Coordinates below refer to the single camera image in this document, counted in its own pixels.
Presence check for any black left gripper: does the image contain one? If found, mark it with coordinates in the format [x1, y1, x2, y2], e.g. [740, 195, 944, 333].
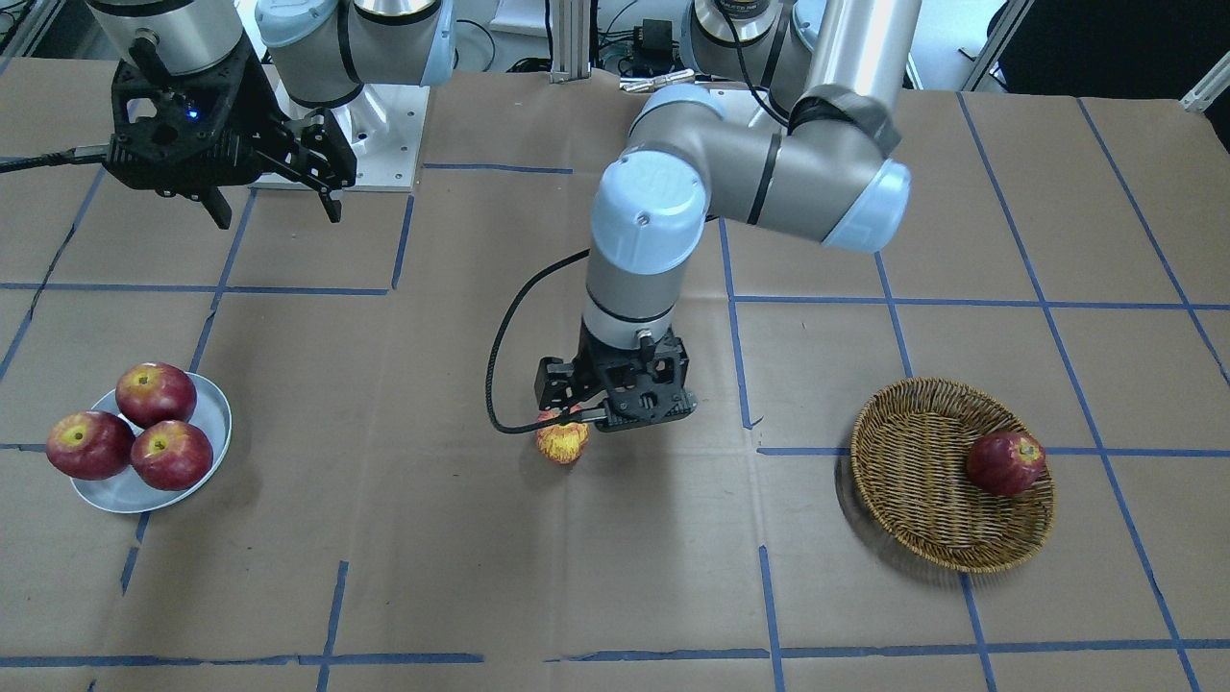
[534, 327, 697, 433]

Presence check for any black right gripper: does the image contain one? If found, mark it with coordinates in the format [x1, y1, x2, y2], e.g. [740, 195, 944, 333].
[105, 43, 357, 231]

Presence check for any red yellow apple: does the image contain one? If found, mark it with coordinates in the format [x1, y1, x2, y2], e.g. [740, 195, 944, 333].
[534, 422, 590, 467]

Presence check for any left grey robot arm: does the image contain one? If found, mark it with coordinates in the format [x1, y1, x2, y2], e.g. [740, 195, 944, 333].
[529, 1, 920, 431]

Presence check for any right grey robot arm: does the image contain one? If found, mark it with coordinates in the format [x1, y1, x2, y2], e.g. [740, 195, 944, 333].
[89, 1, 455, 229]

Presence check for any red apple on plate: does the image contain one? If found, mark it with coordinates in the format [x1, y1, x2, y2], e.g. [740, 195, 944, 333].
[129, 420, 214, 490]
[114, 363, 197, 429]
[46, 411, 135, 481]

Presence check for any woven wicker basket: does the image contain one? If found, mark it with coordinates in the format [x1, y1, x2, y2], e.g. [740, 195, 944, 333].
[849, 377, 1057, 574]

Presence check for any dark red apple in basket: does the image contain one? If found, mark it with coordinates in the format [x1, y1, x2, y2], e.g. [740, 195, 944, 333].
[966, 431, 1048, 498]

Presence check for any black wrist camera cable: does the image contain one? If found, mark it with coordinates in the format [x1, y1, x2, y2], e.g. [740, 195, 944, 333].
[485, 248, 593, 436]

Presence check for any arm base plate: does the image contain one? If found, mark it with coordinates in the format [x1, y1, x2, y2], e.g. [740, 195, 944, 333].
[252, 84, 431, 193]

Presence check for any aluminium frame post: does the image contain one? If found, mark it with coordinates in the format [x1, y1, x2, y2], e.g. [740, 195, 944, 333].
[549, 1, 593, 84]

